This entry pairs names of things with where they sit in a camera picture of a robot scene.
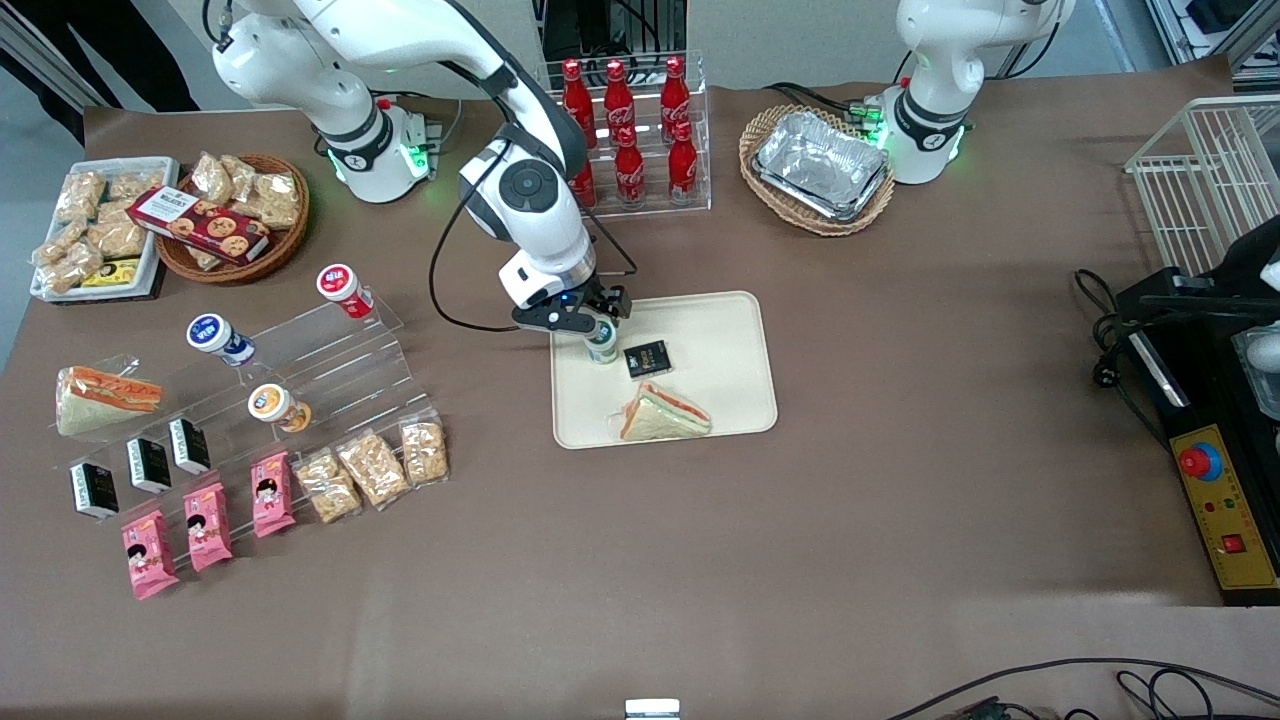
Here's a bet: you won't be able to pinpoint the aluminium foil tray stack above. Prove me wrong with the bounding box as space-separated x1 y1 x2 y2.
752 110 891 223

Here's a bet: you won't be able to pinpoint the long black cable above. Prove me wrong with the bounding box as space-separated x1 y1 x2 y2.
885 657 1280 720

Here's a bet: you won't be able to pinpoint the white rectangular snack tray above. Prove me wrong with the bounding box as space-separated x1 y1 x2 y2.
29 155 182 304

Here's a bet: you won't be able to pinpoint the green gum bottle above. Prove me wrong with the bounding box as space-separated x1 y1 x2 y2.
584 318 622 367

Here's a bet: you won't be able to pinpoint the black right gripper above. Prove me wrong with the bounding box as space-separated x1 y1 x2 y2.
511 283 634 344

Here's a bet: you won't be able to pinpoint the clear bag of crackers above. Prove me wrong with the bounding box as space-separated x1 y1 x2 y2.
292 447 363 525
335 428 411 511
398 410 451 488

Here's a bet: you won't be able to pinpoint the small silver container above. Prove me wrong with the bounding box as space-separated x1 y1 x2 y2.
1235 330 1280 421

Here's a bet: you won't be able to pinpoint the clear acrylic bottle rack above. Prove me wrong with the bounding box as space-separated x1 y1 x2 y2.
533 50 713 223

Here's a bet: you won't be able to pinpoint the aluminium frame rail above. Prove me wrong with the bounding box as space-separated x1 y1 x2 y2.
0 15 89 109

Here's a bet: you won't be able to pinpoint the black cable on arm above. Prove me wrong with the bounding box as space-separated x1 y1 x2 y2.
428 145 641 336

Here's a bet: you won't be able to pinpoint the grey base cable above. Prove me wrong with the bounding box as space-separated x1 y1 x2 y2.
378 92 466 153

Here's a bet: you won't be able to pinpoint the metal background shelf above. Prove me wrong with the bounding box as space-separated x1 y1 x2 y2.
1145 0 1280 71

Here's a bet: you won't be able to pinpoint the red gum bottle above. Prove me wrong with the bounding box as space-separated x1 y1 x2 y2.
316 263 376 321

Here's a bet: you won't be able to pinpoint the clear snack bag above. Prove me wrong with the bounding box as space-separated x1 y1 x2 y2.
32 225 106 297
85 205 151 261
235 165 303 231
55 170 109 226
105 170 166 206
190 150 243 207

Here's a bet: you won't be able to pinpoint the pink snack packet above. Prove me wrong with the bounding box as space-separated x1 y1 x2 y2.
183 482 234 573
250 450 298 539
120 510 181 601

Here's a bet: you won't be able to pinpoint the black base cables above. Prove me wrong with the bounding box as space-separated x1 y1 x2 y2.
765 50 913 131

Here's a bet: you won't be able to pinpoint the wicker basket with snacks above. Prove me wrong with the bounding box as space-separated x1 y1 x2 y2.
155 152 312 287

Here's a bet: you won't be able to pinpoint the coiled black cable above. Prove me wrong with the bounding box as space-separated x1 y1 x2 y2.
1115 668 1280 720

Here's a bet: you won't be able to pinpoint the triangle sandwich in wrap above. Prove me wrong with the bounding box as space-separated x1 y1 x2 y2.
607 380 713 443
55 365 164 438

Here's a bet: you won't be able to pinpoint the orange gum bottle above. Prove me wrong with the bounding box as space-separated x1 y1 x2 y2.
248 383 313 434

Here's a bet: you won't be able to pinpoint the cream plastic tray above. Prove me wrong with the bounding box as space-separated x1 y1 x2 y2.
549 290 779 451

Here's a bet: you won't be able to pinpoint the clear acrylic stepped stand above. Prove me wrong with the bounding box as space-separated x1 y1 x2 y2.
50 295 446 581

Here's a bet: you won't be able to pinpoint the white wire basket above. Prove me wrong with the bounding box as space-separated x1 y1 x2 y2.
1124 95 1280 278

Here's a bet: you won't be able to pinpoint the black machine power cable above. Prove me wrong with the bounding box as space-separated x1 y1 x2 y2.
1073 268 1171 451

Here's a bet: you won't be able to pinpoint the black background equipment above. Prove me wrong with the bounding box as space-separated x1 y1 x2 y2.
537 0 691 63

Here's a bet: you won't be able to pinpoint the red cookie box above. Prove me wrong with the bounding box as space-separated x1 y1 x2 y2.
127 185 272 267

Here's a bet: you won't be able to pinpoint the person in black clothes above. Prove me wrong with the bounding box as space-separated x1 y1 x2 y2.
0 0 201 143

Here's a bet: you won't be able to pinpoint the blue gum bottle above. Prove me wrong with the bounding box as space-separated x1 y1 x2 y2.
186 313 256 368

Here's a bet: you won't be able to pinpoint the black packet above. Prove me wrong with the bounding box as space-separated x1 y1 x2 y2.
623 340 673 379
68 460 121 521
167 417 213 476
126 437 173 496

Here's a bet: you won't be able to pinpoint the yellow snack packet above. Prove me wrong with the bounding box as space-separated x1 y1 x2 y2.
80 258 142 290

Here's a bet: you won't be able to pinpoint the wicker basket with foil trays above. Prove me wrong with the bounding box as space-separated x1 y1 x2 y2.
738 104 897 238

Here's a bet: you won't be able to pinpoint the black sealing machine yellow panel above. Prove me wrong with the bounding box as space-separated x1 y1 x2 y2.
1115 215 1280 607

